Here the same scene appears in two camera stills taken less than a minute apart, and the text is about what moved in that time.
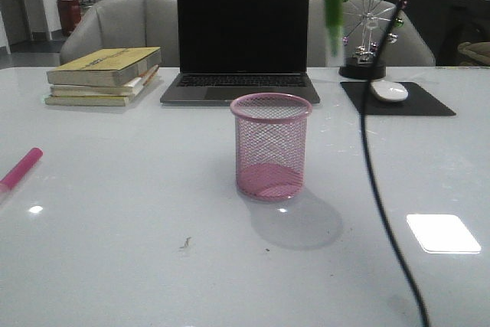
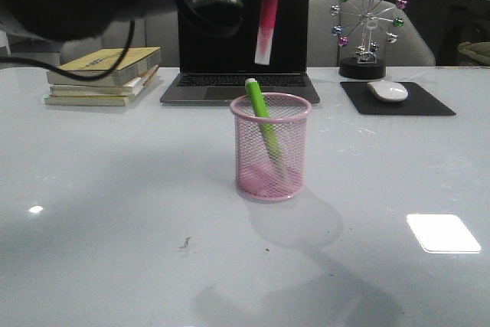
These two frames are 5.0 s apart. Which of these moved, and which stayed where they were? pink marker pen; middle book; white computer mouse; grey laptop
Moved: pink marker pen
Stayed: grey laptop; middle book; white computer mouse
